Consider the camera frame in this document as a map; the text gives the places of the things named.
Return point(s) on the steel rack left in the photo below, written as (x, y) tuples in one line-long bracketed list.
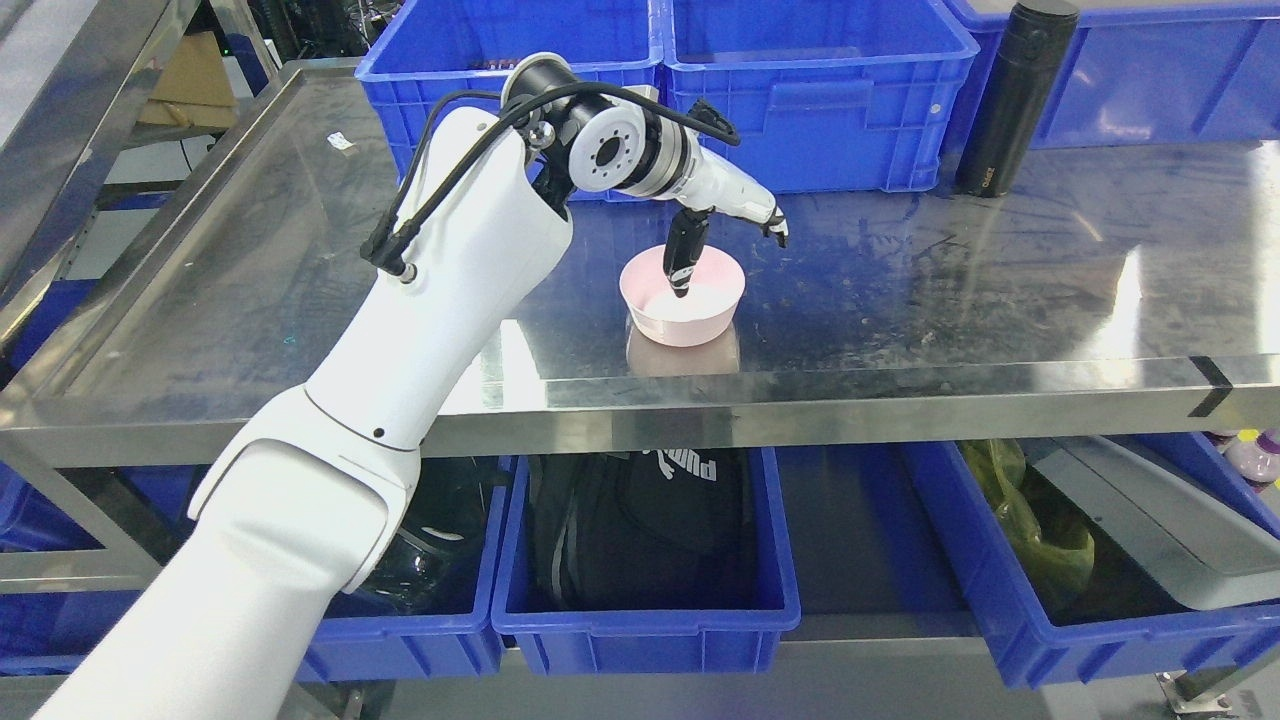
[(76, 75)]

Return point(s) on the cardboard box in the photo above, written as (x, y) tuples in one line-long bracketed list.
[(194, 89)]

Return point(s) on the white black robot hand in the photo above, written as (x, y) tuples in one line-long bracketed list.
[(710, 184)]

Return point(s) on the blue bin back right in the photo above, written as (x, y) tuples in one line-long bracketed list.
[(1141, 72)]

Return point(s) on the grey flat device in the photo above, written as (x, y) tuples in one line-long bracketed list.
[(1204, 554)]

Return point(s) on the blue bin lower left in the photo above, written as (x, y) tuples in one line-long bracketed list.
[(42, 632)]

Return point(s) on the blue bin back left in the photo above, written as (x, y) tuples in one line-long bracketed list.
[(432, 48)]

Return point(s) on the black helmet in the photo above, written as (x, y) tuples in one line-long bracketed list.
[(434, 558)]

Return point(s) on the blue bin with helmet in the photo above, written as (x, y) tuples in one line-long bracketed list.
[(353, 645)]

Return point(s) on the blue bin lower right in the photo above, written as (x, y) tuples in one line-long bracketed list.
[(1029, 648)]

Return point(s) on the green plastic bag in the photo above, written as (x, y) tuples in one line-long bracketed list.
[(1047, 533)]

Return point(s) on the white paper scrap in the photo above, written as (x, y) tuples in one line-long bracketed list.
[(340, 142)]

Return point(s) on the blue bin with bag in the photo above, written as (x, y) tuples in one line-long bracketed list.
[(556, 642)]

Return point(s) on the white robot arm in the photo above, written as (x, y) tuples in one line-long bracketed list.
[(309, 494)]

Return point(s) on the blue bin back middle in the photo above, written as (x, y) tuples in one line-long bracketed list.
[(826, 95)]

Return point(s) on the steel table shelf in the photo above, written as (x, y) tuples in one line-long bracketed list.
[(1116, 290)]

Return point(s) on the pink plastic bowl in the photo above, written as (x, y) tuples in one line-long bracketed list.
[(704, 313)]

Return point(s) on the black bag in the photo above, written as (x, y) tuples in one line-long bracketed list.
[(669, 529)]

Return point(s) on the black thermos bottle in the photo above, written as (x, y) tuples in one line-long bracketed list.
[(1027, 63)]

